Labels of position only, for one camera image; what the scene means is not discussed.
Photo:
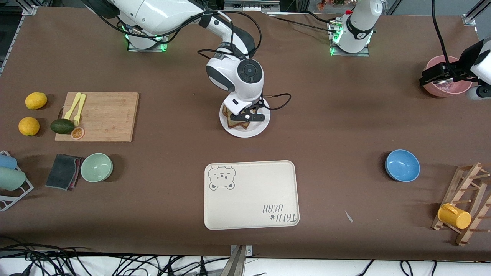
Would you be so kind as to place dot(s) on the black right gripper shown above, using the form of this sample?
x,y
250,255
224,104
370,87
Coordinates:
x,y
257,106

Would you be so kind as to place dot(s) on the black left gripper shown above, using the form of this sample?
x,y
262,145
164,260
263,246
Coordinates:
x,y
455,71

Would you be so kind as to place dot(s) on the white round plate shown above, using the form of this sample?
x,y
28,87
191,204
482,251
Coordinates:
x,y
245,133

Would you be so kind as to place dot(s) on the plain brown bread slice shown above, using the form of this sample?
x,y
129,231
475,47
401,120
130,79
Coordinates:
x,y
236,125

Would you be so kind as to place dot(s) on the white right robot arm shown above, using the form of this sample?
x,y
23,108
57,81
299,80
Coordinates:
x,y
249,76

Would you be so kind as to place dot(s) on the translucent crystal pieces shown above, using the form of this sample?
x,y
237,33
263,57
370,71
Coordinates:
x,y
448,87

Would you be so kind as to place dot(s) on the pink bowl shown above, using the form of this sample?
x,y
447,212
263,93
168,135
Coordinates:
x,y
441,93

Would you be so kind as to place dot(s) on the beige bear print tray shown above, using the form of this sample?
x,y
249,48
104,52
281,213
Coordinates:
x,y
251,195

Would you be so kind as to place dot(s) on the blue bowl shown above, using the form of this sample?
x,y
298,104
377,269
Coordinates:
x,y
402,165

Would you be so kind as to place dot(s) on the wooden peg rack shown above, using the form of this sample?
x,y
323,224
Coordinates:
x,y
473,199

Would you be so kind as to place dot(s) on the colourful artificial flowers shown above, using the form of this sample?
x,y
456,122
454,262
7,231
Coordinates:
x,y
332,4

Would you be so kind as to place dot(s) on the small white paper scrap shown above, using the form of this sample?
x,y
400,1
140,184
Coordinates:
x,y
348,216

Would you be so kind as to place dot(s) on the yellow mug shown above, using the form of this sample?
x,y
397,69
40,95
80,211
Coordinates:
x,y
454,217

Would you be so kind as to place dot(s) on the bamboo cutting board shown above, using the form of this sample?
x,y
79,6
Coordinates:
x,y
103,119

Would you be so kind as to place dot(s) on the mint green bowl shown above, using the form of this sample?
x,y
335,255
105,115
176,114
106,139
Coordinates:
x,y
96,168

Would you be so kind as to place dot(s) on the yellow plastic fork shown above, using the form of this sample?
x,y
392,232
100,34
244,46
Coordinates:
x,y
79,111

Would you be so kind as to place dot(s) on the orange fruit slice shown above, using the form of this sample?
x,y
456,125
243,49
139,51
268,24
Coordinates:
x,y
77,133

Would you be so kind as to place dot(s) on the yellow plastic knife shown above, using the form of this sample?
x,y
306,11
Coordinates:
x,y
71,109

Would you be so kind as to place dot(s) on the dark green avocado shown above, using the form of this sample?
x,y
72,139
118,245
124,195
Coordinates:
x,y
62,126

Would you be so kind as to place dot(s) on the grey pink folded cloth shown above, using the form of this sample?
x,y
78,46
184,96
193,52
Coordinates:
x,y
61,171

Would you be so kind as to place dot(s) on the yellow lemon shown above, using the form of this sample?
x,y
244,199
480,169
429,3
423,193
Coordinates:
x,y
36,101
28,126

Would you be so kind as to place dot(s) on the pale green cup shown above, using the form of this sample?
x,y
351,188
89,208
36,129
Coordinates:
x,y
10,179

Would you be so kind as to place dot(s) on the light blue cup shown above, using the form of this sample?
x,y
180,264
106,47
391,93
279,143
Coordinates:
x,y
7,161

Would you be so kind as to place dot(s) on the aluminium frame rail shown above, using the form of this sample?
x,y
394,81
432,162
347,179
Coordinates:
x,y
475,13
28,9
251,5

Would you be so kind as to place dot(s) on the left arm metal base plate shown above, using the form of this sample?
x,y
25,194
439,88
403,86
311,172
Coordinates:
x,y
349,55

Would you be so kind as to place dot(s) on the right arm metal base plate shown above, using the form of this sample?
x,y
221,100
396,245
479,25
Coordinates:
x,y
149,49

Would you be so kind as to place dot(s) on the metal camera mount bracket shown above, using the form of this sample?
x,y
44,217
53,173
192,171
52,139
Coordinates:
x,y
238,264

